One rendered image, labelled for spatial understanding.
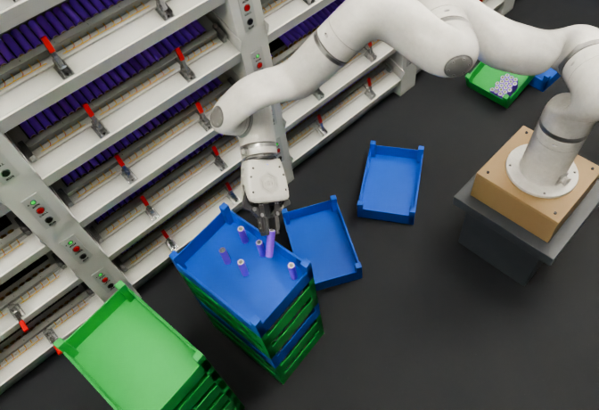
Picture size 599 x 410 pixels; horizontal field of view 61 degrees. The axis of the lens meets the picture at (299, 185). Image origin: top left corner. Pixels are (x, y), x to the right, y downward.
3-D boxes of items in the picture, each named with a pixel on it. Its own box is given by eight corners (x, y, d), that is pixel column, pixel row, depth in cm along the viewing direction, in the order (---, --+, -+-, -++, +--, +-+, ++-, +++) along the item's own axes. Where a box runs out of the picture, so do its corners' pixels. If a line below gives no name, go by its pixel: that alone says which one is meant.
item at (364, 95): (397, 85, 215) (408, 66, 202) (290, 168, 195) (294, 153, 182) (365, 52, 219) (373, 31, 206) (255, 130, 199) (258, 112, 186)
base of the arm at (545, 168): (592, 176, 141) (622, 130, 126) (545, 210, 136) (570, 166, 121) (537, 135, 151) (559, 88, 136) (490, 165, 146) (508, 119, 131)
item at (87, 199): (252, 110, 161) (255, 86, 148) (82, 227, 141) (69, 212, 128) (212, 65, 165) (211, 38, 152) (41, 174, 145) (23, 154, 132)
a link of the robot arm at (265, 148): (248, 142, 112) (250, 155, 112) (283, 141, 117) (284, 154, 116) (232, 151, 119) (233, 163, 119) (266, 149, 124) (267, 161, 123)
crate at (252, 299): (314, 276, 130) (311, 261, 123) (260, 339, 121) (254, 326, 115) (230, 217, 143) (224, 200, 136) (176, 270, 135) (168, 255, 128)
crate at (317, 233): (362, 277, 171) (362, 266, 165) (304, 294, 170) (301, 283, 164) (336, 207, 189) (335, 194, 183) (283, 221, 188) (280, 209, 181)
